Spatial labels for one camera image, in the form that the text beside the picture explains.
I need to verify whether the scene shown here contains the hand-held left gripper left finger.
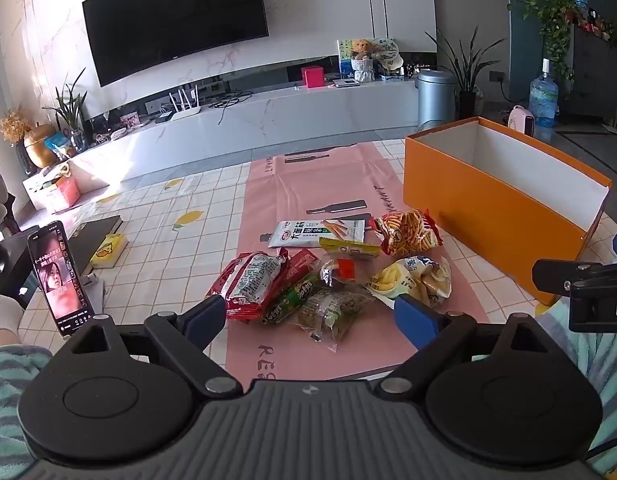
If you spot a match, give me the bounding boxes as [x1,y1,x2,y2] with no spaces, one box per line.
[67,295,243,398]

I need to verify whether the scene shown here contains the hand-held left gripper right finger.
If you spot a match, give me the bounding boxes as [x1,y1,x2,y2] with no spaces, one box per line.
[380,294,555,396]

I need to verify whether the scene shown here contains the yellow white bread packet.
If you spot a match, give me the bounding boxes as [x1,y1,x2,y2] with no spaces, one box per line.
[363,255,453,309]

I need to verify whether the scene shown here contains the large red snack packet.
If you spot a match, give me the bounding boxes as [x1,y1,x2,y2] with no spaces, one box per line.
[205,252,288,321]

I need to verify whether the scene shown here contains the clear packet with dark contents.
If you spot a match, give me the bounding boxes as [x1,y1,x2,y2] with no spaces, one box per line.
[288,287,377,353]

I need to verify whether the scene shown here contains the green snack packet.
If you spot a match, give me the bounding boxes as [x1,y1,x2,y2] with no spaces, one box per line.
[261,275,322,323]

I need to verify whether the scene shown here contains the orange striped chips packet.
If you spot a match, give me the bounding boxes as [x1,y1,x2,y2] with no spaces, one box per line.
[375,208,443,257]

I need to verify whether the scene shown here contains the clear packet with red label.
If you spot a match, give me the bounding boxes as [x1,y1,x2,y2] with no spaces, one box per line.
[319,255,377,293]

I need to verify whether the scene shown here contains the yellow snack packet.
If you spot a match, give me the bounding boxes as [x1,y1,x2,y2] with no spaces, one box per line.
[319,236,384,261]

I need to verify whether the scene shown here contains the orange cardboard box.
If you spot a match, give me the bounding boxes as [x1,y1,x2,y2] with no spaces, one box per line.
[403,116,613,307]

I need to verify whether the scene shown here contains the small red snack packet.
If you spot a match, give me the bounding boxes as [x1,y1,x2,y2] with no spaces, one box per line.
[276,248,322,293]

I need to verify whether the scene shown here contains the white stick snack packet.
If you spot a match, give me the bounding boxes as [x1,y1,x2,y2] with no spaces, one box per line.
[267,218,367,250]

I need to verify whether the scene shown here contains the yellow sponge packet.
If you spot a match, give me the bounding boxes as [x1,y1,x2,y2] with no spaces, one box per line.
[90,234,129,268]

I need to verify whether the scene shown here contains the black notebook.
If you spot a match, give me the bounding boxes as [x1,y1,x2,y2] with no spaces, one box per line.
[63,215,123,281]

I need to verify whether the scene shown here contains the smartphone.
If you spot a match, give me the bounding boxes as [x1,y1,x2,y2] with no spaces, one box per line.
[28,221,96,337]

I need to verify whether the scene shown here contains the pink space heater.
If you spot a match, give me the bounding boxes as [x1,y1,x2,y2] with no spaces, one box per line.
[507,105,539,137]

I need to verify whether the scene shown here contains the pink table mat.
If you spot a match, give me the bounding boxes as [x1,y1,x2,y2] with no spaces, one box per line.
[223,140,492,383]

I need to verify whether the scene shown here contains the blue water bottle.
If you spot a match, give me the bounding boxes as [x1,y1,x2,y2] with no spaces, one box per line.
[529,58,559,128]

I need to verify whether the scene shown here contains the dark cabinet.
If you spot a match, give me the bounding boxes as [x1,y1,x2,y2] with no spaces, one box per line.
[569,25,617,123]

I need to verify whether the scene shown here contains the long-leaf potted plant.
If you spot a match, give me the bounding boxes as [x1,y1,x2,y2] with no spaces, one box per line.
[426,25,507,121]

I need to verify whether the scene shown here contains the white box with pink bag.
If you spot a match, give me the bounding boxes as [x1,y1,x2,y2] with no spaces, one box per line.
[22,162,82,213]

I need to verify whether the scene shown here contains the white router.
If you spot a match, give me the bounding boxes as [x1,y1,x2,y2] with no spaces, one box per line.
[168,87,202,121]

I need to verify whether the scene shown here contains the black side table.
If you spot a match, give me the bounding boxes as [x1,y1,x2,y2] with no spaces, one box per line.
[0,232,39,311]

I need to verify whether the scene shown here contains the silver trash can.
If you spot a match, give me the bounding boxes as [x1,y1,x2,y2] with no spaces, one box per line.
[417,70,458,133]

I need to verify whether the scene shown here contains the white marble television console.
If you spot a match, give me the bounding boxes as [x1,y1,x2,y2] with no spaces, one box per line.
[68,77,422,196]

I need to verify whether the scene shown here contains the striped teal clothing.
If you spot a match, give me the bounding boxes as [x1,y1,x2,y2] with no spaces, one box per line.
[0,300,617,480]

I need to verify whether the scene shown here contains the trailing vine plant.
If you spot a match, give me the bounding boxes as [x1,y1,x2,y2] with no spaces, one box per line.
[523,0,589,81]

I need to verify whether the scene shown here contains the gold vase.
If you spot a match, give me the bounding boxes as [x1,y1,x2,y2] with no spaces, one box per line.
[24,124,56,168]

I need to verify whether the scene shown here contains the plant in glass vase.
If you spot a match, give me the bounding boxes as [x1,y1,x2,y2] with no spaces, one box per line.
[43,67,89,153]

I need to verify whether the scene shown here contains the teddy bear bouquet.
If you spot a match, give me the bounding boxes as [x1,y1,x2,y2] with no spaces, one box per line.
[349,39,375,83]

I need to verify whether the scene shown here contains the round paper fan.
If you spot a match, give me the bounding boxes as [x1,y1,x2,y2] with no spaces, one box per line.
[371,36,403,71]

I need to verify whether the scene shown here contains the blue picture card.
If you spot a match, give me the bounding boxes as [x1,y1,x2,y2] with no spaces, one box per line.
[337,40,359,81]

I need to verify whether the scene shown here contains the dried yellow flowers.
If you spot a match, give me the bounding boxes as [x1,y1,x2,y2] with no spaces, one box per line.
[0,107,33,143]

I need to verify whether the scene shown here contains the black television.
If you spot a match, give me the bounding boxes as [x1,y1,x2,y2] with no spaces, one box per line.
[82,0,269,87]

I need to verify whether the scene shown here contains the black cables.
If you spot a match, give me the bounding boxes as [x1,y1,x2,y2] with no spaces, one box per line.
[208,91,252,126]

